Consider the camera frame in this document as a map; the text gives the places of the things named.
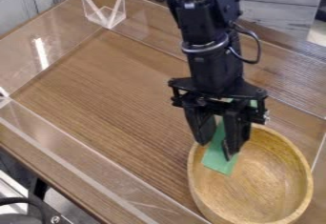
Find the green rectangular block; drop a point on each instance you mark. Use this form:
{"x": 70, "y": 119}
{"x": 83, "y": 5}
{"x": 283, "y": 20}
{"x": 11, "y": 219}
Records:
{"x": 214, "y": 159}

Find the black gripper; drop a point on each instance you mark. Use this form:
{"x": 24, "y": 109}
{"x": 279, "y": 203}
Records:
{"x": 215, "y": 90}

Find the brown wooden bowl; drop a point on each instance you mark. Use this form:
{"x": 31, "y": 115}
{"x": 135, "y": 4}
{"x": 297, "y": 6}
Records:
{"x": 269, "y": 188}

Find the black table leg bracket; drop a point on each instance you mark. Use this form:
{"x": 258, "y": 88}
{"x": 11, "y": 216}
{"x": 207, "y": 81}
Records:
{"x": 42, "y": 210}

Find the clear acrylic corner bracket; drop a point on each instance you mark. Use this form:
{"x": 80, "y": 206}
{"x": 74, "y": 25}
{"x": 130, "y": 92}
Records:
{"x": 107, "y": 17}

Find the clear acrylic front wall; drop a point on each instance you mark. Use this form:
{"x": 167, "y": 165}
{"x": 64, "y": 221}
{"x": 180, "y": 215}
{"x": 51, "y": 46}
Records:
{"x": 114, "y": 195}

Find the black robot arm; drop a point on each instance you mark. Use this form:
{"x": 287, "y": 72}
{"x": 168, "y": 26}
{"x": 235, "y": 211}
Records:
{"x": 209, "y": 21}

